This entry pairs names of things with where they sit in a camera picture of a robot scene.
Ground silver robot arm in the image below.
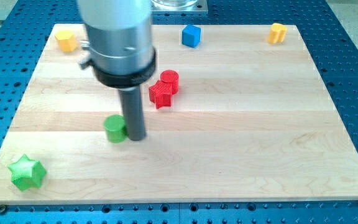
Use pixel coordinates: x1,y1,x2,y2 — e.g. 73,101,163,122
76,0,156,88

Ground blue cube block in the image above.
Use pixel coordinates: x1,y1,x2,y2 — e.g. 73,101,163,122
181,24,201,48

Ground red star block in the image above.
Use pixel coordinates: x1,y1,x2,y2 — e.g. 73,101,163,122
149,80,172,109

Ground red cylinder block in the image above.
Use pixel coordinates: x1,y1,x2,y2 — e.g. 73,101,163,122
160,70,179,95

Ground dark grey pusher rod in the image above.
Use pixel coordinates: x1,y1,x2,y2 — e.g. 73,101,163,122
118,86,146,141

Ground wooden board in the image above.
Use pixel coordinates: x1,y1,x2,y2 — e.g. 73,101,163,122
0,25,358,205

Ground green cylinder block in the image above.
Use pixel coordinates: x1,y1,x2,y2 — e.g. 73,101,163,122
103,114,127,143

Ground yellow heart block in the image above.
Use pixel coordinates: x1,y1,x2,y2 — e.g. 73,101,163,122
267,23,288,44

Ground yellow hexagon block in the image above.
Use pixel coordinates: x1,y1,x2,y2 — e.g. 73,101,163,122
55,30,77,52

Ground green star block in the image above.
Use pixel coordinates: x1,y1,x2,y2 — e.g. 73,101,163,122
8,154,47,191

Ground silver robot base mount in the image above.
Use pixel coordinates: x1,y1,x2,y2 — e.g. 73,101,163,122
150,0,208,15

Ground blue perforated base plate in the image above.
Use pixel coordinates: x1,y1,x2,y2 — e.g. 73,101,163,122
0,0,358,223

